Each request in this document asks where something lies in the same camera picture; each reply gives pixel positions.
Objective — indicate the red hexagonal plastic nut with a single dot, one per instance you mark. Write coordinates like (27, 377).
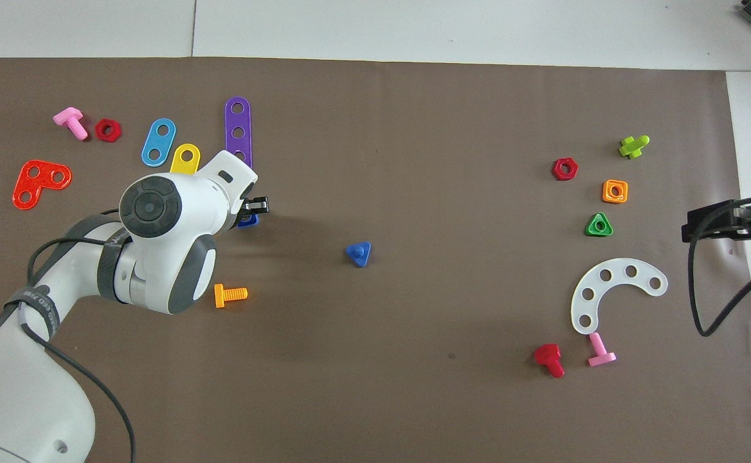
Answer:
(99, 130)
(556, 171)

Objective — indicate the blue two-hole plastic strip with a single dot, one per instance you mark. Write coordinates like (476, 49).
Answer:
(159, 142)

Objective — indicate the yellow three-hole plastic strip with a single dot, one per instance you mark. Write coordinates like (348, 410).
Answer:
(182, 167)

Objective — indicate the red plastic screw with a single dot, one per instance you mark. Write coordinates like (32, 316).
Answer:
(548, 355)

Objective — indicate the pink plastic screw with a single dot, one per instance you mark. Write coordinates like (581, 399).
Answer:
(70, 118)
(600, 352)

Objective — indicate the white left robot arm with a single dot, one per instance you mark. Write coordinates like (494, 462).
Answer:
(176, 257)

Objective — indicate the purple four-hole plastic strip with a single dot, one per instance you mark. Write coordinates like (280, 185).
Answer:
(238, 121)

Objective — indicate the green triangular plastic nut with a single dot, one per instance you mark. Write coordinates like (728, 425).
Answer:
(599, 233)

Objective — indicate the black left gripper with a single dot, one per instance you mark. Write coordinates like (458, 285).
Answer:
(258, 205)

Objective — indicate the orange plastic screw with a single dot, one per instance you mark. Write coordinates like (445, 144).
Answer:
(227, 295)

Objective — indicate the blue square plastic nut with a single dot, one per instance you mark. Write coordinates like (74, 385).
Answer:
(248, 221)

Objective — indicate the blue triangular-head plastic screw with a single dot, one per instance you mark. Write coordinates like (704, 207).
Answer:
(358, 254)

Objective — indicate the brown table mat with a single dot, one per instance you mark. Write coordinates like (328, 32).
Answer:
(414, 161)

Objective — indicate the orange square plastic nut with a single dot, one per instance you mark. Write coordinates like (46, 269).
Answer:
(606, 196)

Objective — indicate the orange heart-shaped perforated plate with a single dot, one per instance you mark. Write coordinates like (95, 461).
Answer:
(42, 183)

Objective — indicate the white curved perforated plate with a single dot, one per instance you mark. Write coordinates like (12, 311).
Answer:
(594, 284)

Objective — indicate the lime cross-head plastic screw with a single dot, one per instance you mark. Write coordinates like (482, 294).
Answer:
(633, 148)

